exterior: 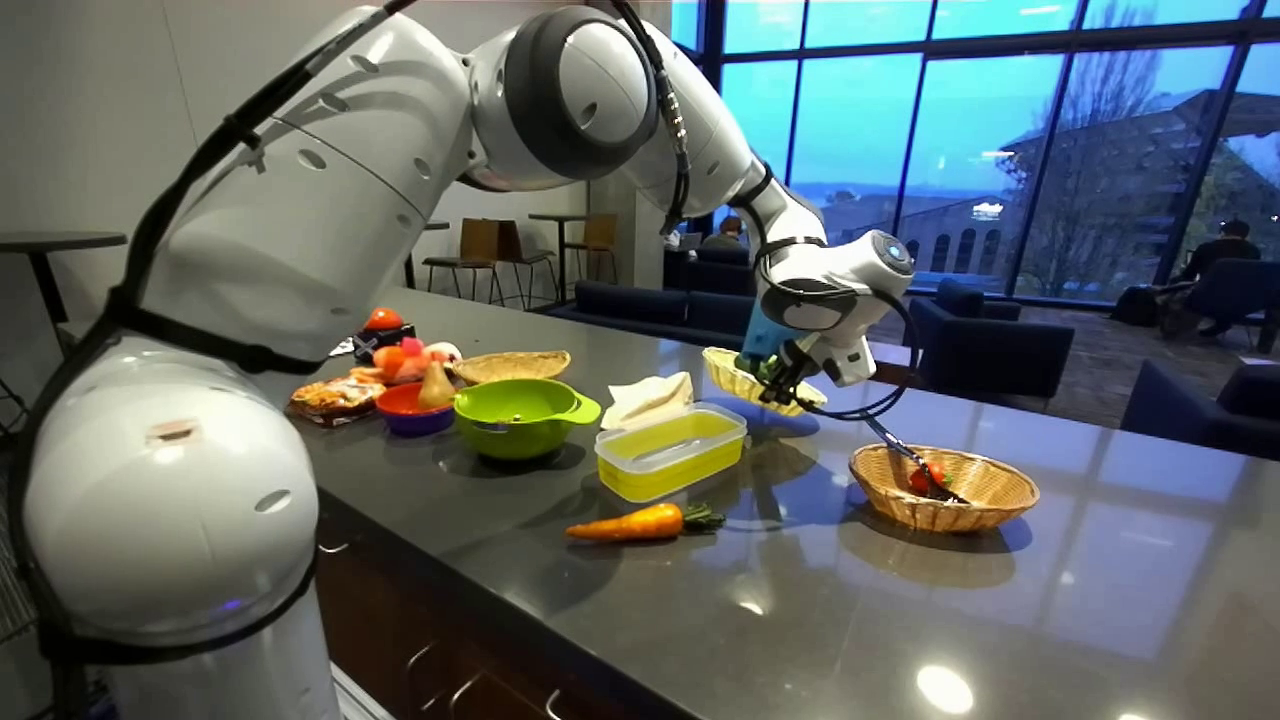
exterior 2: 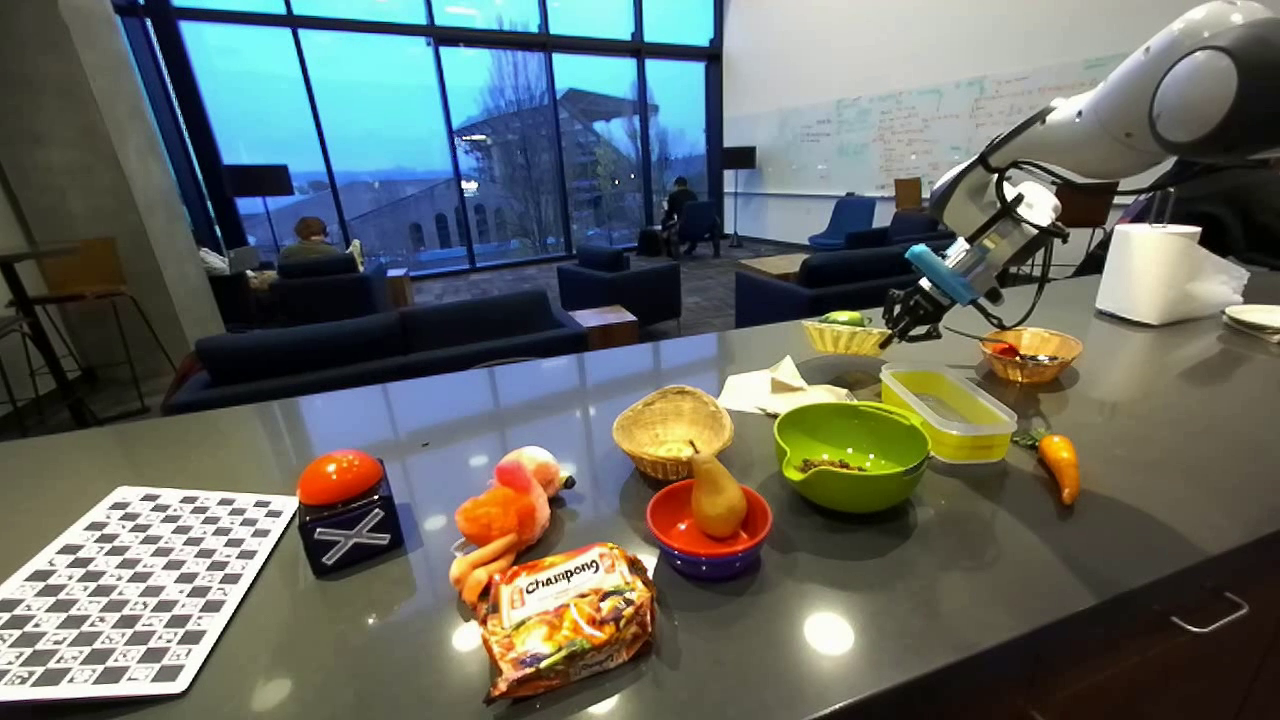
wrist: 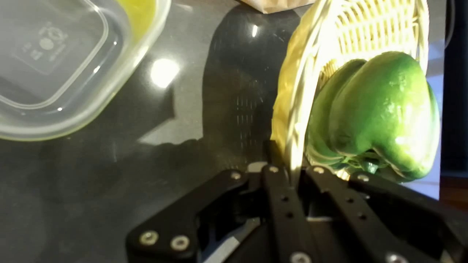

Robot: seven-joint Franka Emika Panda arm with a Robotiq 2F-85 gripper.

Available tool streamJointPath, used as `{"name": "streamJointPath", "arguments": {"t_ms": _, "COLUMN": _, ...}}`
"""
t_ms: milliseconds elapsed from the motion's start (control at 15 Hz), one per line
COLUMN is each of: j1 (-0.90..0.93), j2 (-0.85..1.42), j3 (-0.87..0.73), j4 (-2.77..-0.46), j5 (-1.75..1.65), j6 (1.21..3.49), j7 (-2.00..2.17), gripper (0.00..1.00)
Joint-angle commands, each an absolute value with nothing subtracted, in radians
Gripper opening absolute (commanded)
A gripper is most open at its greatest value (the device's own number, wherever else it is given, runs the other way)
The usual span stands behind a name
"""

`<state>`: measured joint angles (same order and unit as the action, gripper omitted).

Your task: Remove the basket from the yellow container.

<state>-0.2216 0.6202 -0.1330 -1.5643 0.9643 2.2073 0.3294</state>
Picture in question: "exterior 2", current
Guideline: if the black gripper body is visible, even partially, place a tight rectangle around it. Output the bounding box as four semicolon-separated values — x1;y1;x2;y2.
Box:
884;266;968;338

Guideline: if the yellow plastic container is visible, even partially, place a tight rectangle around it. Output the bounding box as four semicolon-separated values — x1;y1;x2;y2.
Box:
878;359;1022;466

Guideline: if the empty tan wicker basket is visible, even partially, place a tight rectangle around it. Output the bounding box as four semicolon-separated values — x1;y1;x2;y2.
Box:
610;380;740;483

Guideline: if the dark blue couch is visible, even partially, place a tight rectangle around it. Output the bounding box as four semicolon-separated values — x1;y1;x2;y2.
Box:
733;238;930;332

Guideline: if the wooden chair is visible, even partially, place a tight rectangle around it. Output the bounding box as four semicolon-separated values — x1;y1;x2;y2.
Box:
888;171;930;219
27;232;182;406

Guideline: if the bright blue armchair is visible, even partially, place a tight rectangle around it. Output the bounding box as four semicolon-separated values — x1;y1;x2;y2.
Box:
803;187;884;256

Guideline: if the white paper napkin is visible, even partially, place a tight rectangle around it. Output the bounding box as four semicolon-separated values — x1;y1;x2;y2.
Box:
712;350;861;424

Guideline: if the green plastic bowl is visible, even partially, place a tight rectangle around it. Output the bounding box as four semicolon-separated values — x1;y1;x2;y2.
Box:
770;397;938;521

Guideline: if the orange toy carrot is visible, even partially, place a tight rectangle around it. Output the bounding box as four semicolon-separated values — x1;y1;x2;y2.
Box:
1016;421;1087;512

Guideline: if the white paper towel pack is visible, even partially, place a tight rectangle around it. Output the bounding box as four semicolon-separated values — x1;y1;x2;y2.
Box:
1092;219;1258;332

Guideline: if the black floor lamp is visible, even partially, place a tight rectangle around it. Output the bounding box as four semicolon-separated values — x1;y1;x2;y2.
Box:
717;140;760;244
221;158;299;261

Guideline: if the yellow toy pear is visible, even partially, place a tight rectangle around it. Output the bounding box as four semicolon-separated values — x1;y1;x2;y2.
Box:
686;441;751;542

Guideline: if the seated person by window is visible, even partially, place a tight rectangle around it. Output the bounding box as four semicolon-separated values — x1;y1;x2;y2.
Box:
660;171;709;251

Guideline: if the dark blue armchair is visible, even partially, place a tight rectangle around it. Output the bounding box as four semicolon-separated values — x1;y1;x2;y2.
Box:
553;244;686;332

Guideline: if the red bowl with purple base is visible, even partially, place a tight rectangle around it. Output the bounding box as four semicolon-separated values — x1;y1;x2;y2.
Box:
639;476;780;585

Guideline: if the small wooden coffee table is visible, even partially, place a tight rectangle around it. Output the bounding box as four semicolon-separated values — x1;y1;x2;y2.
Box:
568;300;646;356

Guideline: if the white plate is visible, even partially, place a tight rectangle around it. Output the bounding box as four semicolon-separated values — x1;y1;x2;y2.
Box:
1220;300;1280;338

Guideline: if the dark wooden counter cabinet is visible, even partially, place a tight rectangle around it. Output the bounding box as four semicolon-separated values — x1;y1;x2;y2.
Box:
817;526;1280;720

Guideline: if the orange pink plush flamingo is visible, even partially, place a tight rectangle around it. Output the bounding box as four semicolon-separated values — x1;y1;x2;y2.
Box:
446;441;580;612

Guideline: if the orange instant noodle packet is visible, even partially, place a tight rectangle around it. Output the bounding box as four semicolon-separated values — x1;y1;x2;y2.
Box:
477;535;666;709

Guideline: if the long dark blue sofa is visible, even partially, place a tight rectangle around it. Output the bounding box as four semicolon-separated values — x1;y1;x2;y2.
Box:
159;289;592;417

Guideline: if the black box with red button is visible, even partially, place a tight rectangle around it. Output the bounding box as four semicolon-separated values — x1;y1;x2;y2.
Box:
292;444;407;581

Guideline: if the dark armchair with occupant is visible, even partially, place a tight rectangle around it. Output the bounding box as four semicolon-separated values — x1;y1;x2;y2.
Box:
207;248;392;335

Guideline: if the seated person near lamp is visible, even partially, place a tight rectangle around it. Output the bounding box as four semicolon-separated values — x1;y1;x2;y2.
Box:
278;212;352;273

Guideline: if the checkered calibration board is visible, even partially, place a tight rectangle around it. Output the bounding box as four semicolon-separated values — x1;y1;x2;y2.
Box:
0;479;306;709

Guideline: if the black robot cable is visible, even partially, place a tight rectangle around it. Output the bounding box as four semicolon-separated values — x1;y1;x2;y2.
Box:
977;154;1071;335

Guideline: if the wall whiteboard with writing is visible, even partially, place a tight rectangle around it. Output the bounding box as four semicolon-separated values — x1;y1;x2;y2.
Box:
724;51;1135;209

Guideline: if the metal drawer handle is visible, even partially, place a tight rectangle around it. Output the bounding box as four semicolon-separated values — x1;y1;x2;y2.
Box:
1168;587;1258;639

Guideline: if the large glass window wall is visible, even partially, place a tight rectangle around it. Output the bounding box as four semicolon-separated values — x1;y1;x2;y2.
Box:
113;0;733;289

